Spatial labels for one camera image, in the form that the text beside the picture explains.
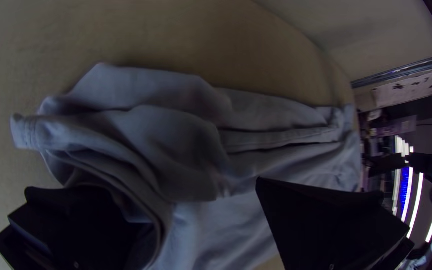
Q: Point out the grey t-shirt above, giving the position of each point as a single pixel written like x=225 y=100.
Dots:
x=186 y=150

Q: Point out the white wall poster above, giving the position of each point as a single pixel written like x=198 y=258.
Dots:
x=411 y=88

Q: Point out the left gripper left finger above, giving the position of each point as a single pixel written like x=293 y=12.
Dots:
x=73 y=228

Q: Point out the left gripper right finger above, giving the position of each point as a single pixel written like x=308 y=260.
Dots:
x=328 y=228

